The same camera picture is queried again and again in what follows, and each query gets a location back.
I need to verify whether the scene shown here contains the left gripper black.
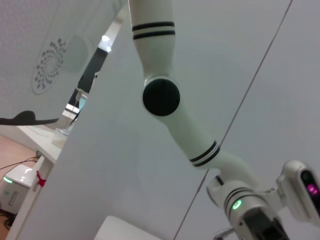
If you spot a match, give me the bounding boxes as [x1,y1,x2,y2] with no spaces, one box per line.
[243,210,291,240]

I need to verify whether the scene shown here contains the white rounded box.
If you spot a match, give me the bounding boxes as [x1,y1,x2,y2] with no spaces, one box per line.
[94,214,176,240]

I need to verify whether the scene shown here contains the clear plastic container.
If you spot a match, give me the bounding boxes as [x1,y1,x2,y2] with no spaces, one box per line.
[51,127,71,146]

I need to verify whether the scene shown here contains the red ribbon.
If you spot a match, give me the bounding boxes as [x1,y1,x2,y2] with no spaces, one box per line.
[34,169,48,188]

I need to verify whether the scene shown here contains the white background table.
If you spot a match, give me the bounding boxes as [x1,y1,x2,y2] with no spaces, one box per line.
[0,124,66,167]

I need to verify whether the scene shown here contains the white appliance with green light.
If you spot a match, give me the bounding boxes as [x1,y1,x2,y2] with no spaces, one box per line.
[0,163,38,216]

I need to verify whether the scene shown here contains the round white ceiling lamp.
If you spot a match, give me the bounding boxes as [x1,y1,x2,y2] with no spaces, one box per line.
[63,33,91,73]

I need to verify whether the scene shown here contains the round perforated ceiling vent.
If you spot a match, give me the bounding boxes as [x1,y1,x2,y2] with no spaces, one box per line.
[31,37,68,96]

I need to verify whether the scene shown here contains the left gripper cable with plug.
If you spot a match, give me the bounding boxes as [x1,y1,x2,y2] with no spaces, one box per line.
[213,226,237,240]

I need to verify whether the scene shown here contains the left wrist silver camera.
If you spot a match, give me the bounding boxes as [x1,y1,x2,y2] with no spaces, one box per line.
[266,159,320,223]

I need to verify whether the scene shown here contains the hanging white cord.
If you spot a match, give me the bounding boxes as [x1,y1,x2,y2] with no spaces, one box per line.
[72,87,84,114]

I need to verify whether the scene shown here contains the thin black floor cable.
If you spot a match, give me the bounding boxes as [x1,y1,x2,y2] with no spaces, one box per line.
[0,154,38,171]

